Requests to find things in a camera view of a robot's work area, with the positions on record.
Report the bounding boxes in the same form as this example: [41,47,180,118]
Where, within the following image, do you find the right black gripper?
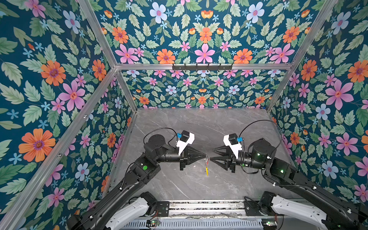
[210,144,267,174]

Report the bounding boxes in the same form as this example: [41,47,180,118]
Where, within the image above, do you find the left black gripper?
[155,145,208,171]

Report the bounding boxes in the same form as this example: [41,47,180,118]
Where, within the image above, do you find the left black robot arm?
[67,131,206,230]

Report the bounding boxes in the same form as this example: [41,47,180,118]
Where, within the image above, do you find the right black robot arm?
[210,138,368,230]

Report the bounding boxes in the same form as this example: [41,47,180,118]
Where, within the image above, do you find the right small circuit board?
[262,219,278,230]

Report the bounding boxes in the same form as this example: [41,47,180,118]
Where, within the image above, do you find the small circuit board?
[262,219,278,230]
[146,219,161,229]

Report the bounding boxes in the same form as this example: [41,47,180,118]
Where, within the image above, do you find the left small circuit board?
[146,219,161,229]

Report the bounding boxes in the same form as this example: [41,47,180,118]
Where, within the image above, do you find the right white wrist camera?
[223,133,242,159]

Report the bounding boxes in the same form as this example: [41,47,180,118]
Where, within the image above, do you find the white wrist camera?
[223,133,242,159]
[176,130,195,156]

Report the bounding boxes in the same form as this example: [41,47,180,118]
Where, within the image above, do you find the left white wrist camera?
[176,130,195,156]

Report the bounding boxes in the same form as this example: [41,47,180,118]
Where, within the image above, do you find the left camera cable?
[143,127,179,146]

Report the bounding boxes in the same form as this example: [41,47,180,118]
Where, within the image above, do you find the camera cable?
[238,119,284,153]
[143,127,179,146]

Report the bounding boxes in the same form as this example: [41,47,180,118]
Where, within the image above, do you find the aluminium front rail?
[89,199,325,220]

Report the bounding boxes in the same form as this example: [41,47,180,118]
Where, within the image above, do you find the right camera cable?
[238,119,284,153]

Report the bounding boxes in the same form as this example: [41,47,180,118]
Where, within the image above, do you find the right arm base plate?
[243,200,270,216]

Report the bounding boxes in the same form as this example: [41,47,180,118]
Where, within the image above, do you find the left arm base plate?
[148,201,170,217]

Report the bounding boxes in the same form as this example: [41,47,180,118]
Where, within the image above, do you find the black hook rail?
[172,63,233,71]

